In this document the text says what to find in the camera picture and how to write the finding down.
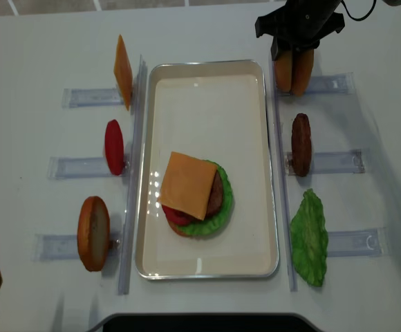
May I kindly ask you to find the upright red tomato slice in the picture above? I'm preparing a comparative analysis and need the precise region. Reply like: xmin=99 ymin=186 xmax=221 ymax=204
xmin=104 ymin=120 xmax=125 ymax=176

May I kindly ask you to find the upright brown meat patty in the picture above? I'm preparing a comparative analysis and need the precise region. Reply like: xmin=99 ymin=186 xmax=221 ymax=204
xmin=291 ymin=113 xmax=312 ymax=177

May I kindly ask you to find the upright bun bottom slice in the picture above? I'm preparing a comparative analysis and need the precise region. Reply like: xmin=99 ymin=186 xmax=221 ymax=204
xmin=77 ymin=196 xmax=110 ymax=272

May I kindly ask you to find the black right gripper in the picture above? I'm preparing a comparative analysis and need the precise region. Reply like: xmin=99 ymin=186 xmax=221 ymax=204
xmin=254 ymin=0 xmax=345 ymax=51

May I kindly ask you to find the clear acrylic left rack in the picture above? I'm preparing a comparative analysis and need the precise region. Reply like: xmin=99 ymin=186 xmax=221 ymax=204
xmin=35 ymin=57 xmax=148 ymax=295

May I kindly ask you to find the stacked red tomato slice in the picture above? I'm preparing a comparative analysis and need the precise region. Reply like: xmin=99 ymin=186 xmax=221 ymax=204
xmin=162 ymin=205 xmax=196 ymax=226

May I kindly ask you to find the stacked orange cheese slice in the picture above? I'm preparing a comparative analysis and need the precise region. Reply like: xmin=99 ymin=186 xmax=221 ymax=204
xmin=158 ymin=151 xmax=217 ymax=220

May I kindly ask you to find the silver metal tray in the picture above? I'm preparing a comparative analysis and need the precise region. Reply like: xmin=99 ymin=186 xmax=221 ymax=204
xmin=135 ymin=59 xmax=279 ymax=280

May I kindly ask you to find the stacked brown meat patty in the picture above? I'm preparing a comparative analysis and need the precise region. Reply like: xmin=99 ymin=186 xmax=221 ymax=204
xmin=205 ymin=171 xmax=223 ymax=218

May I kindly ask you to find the upright green lettuce leaf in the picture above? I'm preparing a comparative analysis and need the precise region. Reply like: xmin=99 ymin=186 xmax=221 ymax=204
xmin=290 ymin=189 xmax=329 ymax=287

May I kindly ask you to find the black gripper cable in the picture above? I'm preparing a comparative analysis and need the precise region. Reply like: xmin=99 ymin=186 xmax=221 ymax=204
xmin=338 ymin=0 xmax=381 ymax=22

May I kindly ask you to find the upright orange cheese slice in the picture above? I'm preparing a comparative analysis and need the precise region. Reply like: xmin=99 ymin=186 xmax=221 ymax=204
xmin=113 ymin=35 xmax=133 ymax=110

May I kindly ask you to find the stacked green lettuce leaf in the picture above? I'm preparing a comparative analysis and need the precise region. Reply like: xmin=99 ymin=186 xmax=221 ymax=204
xmin=175 ymin=163 xmax=234 ymax=237

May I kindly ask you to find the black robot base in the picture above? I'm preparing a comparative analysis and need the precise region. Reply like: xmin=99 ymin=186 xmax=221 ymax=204
xmin=97 ymin=314 xmax=318 ymax=331

